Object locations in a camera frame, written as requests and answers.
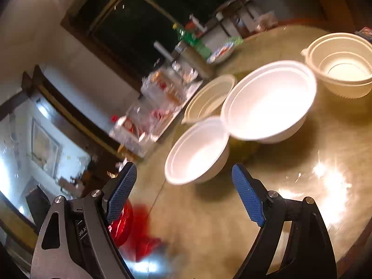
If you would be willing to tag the cream plastic bowl with tab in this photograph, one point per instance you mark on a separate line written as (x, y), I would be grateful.
(345, 91)

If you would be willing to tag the metal can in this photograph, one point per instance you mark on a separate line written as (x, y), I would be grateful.
(180, 48)

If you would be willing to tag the small white foam bowl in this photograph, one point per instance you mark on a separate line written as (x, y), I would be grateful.
(197, 154)

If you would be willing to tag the green cloth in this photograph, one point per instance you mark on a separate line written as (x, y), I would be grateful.
(235, 40)

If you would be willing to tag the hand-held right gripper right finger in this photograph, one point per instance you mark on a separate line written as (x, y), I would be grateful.
(250, 197)

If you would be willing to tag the mirrored cabinet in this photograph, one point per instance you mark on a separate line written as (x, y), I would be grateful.
(43, 145)

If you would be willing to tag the patterned ceramic plate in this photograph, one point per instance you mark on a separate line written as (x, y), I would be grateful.
(221, 53)

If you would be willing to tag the small cream plastic bowl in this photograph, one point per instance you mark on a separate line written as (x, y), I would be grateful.
(344, 69)

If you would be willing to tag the dark window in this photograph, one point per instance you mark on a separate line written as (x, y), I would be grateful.
(139, 20)

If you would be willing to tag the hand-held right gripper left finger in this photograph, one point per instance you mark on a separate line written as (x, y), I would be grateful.
(122, 193)

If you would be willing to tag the small colourful box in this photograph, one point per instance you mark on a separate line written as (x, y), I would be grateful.
(365, 33)

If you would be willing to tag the green plastic bottle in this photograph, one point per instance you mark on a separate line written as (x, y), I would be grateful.
(193, 40)

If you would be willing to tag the cardboard boxes clutter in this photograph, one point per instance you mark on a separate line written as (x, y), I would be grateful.
(244, 14)

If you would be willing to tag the red plastic bag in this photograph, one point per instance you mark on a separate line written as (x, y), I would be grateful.
(145, 238)

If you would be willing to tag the large cream ribbed plastic bowl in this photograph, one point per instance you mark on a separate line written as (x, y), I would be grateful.
(207, 100)

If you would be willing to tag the clear plastic tray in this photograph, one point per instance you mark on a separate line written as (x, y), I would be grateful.
(154, 116)

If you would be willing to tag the clear plastic packaged items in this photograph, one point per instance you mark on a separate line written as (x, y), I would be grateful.
(129, 130)

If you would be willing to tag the white cylindrical bottle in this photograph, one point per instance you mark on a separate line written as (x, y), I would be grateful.
(162, 49)

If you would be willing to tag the clear plastic bag of packets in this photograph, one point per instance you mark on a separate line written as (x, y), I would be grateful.
(165, 85)

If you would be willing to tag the large white foam bowl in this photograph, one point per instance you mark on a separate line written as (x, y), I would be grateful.
(267, 104)

